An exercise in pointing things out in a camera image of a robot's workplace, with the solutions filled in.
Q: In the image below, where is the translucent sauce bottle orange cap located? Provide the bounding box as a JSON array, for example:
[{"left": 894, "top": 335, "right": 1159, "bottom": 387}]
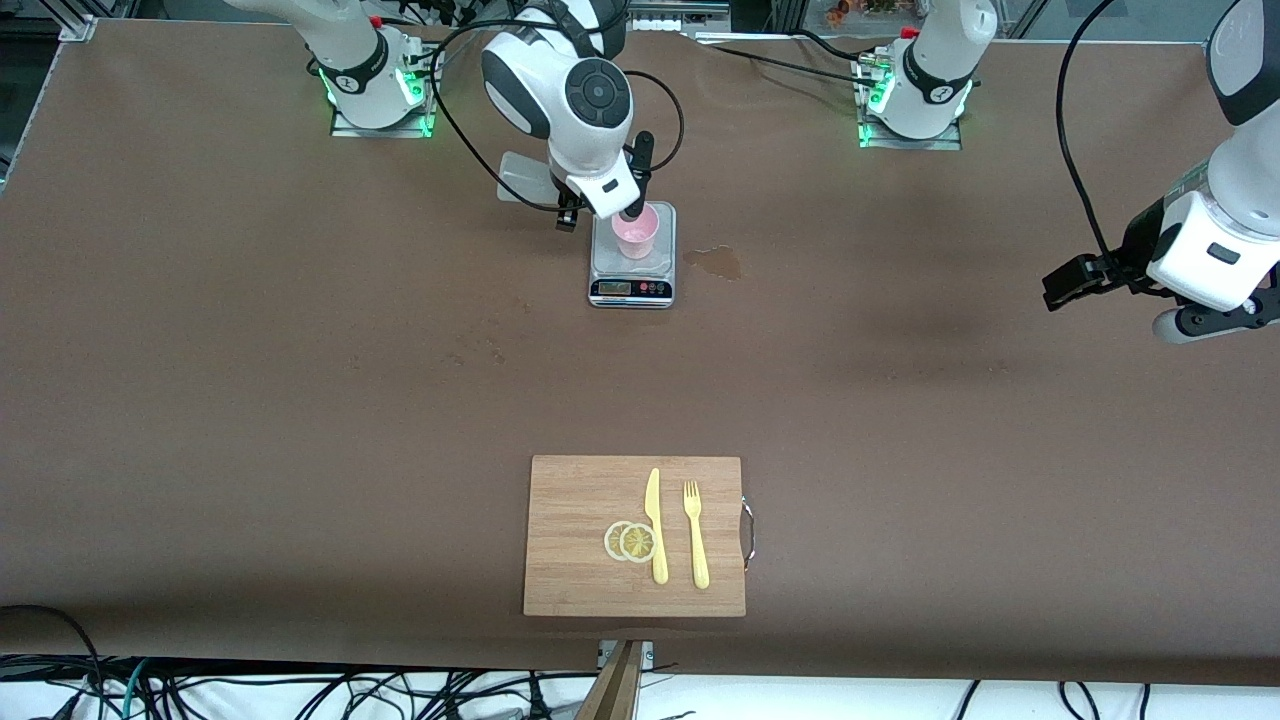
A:
[{"left": 497, "top": 150, "right": 561, "bottom": 211}]

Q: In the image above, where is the pink plastic cup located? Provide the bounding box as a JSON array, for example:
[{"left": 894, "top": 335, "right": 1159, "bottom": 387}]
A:
[{"left": 611, "top": 203, "right": 661, "bottom": 261}]

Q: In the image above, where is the silver digital kitchen scale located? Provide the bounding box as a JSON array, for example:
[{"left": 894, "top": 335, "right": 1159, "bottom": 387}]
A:
[{"left": 588, "top": 200, "right": 678, "bottom": 310}]

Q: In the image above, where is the white power strip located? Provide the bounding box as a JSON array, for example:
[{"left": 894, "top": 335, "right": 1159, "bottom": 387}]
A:
[{"left": 625, "top": 0, "right": 731, "bottom": 33}]

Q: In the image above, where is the wooden cutting board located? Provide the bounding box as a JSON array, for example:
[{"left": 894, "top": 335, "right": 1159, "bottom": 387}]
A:
[{"left": 523, "top": 455, "right": 748, "bottom": 618}]

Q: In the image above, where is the yellow plastic fork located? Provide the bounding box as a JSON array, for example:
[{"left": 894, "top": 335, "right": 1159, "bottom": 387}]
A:
[{"left": 683, "top": 480, "right": 711, "bottom": 590}]

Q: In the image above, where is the yellow plastic knife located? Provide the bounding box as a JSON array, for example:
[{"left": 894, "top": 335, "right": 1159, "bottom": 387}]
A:
[{"left": 643, "top": 467, "right": 670, "bottom": 586}]

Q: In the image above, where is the brown table cover sheet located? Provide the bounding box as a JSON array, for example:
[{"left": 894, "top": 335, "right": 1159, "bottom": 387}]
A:
[{"left": 0, "top": 18, "right": 1280, "bottom": 687}]

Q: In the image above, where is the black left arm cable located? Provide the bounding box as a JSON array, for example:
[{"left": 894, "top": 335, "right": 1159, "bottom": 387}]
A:
[{"left": 1055, "top": 0, "right": 1129, "bottom": 269}]

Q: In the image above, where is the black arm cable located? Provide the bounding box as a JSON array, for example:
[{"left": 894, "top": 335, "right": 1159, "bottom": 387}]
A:
[
  {"left": 428, "top": 20, "right": 687, "bottom": 223},
  {"left": 1055, "top": 0, "right": 1129, "bottom": 269}
]

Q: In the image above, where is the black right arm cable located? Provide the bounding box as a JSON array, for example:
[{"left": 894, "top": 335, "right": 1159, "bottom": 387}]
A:
[{"left": 428, "top": 20, "right": 687, "bottom": 223}]

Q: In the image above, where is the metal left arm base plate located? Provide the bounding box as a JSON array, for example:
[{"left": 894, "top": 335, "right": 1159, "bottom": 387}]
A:
[{"left": 857, "top": 110, "right": 964, "bottom": 152}]

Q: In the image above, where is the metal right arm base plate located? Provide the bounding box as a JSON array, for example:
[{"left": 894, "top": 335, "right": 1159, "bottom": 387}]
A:
[{"left": 330, "top": 95, "right": 438, "bottom": 139}]

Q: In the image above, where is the thin black cable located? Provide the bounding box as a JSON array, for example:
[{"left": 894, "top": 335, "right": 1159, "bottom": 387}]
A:
[{"left": 700, "top": 28, "right": 886, "bottom": 91}]

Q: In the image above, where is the metal post bracket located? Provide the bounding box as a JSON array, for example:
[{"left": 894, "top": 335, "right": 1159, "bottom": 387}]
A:
[{"left": 597, "top": 640, "right": 655, "bottom": 673}]

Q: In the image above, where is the wooden post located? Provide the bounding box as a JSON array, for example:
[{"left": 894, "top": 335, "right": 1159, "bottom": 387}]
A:
[{"left": 575, "top": 640, "right": 646, "bottom": 720}]

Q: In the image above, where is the teal floor cable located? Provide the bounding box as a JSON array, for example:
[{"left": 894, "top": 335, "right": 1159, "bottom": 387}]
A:
[{"left": 118, "top": 658, "right": 153, "bottom": 720}]

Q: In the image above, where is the black looped floor cable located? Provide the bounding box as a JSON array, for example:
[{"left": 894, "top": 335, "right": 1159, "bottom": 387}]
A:
[{"left": 0, "top": 604, "right": 106, "bottom": 720}]

